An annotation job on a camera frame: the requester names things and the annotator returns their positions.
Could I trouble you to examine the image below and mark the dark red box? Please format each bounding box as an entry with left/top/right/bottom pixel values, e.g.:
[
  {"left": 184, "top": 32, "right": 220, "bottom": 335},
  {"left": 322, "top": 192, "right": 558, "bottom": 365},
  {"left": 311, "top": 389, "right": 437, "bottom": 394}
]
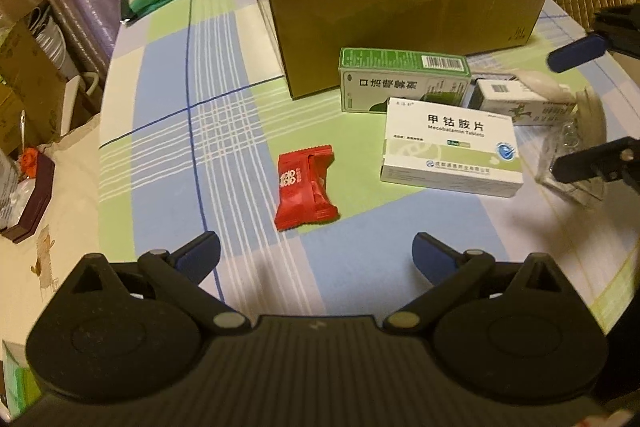
[{"left": 0, "top": 152, "right": 56, "bottom": 245}]

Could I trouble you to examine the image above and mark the plaid cloth desktop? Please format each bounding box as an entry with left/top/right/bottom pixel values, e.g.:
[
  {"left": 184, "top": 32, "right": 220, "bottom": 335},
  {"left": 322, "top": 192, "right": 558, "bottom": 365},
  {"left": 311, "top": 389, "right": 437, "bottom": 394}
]
[{"left": 97, "top": 0, "right": 640, "bottom": 343}]

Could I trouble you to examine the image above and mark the stack of white bowls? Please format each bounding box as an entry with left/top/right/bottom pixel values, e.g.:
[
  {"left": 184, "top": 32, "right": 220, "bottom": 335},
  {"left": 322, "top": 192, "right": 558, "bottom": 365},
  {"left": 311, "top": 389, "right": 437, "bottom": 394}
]
[{"left": 25, "top": 0, "right": 68, "bottom": 80}]

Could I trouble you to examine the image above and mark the red candy packet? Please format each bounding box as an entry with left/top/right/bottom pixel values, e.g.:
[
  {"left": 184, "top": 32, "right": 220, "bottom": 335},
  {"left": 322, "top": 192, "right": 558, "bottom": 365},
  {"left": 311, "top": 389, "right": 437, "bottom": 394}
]
[{"left": 274, "top": 143, "right": 341, "bottom": 232}]

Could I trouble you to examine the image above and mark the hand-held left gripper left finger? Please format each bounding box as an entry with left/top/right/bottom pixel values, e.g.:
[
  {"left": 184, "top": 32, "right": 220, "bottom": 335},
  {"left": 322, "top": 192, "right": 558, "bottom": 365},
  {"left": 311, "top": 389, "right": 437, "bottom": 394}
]
[{"left": 59, "top": 231, "right": 248, "bottom": 335}]

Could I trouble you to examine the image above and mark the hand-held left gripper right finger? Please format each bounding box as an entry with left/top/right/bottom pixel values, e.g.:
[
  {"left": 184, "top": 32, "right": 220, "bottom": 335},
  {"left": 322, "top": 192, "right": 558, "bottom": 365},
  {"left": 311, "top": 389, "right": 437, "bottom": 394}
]
[{"left": 382, "top": 232, "right": 578, "bottom": 333}]

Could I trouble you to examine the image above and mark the green and white carton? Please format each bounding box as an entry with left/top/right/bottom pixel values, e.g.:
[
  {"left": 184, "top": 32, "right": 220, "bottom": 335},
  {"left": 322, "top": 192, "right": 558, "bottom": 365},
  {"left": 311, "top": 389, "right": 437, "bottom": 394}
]
[{"left": 0, "top": 339, "right": 43, "bottom": 418}]

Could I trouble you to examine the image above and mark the clear plastic case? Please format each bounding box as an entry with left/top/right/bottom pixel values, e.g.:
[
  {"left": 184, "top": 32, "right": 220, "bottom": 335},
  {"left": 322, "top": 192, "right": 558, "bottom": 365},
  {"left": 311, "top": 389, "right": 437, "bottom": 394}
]
[{"left": 535, "top": 107, "right": 608, "bottom": 208}]

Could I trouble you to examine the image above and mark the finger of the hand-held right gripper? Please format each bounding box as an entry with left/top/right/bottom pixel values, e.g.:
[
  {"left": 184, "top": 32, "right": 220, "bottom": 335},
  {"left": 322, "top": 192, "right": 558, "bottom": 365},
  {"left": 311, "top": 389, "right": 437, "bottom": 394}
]
[
  {"left": 551, "top": 136, "right": 640, "bottom": 185},
  {"left": 547, "top": 32, "right": 610, "bottom": 74}
]

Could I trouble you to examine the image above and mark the large cardboard box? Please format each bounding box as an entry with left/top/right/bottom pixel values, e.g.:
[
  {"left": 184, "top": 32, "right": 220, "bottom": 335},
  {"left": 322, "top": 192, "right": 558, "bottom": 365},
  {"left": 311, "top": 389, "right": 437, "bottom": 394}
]
[{"left": 239, "top": 0, "right": 553, "bottom": 101}]

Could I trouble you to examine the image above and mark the large white medicine box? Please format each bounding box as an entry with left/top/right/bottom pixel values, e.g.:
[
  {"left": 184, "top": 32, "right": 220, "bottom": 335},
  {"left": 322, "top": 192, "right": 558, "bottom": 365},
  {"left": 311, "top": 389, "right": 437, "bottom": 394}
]
[{"left": 380, "top": 97, "right": 525, "bottom": 199}]

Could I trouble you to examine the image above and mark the white rice spoon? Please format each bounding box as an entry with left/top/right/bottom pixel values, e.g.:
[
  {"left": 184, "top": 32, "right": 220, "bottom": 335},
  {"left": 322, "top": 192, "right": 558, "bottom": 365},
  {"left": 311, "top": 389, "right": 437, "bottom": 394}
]
[{"left": 510, "top": 68, "right": 608, "bottom": 142}]

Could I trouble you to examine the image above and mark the green medicine box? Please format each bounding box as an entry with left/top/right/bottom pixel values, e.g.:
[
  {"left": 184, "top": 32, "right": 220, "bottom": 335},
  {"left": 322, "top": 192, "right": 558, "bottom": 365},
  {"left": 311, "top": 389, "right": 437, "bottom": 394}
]
[{"left": 338, "top": 47, "right": 473, "bottom": 114}]

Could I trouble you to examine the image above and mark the brown carton with bowls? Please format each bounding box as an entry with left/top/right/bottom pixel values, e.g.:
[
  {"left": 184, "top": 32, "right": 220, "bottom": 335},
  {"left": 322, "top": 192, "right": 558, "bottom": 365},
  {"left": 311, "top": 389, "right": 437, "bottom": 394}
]
[{"left": 0, "top": 14, "right": 101, "bottom": 152}]

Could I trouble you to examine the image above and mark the white bird-print medicine box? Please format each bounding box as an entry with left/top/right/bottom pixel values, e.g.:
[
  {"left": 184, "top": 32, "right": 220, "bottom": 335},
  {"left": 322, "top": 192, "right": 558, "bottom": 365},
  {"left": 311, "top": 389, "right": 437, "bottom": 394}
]
[{"left": 470, "top": 77, "right": 578, "bottom": 128}]

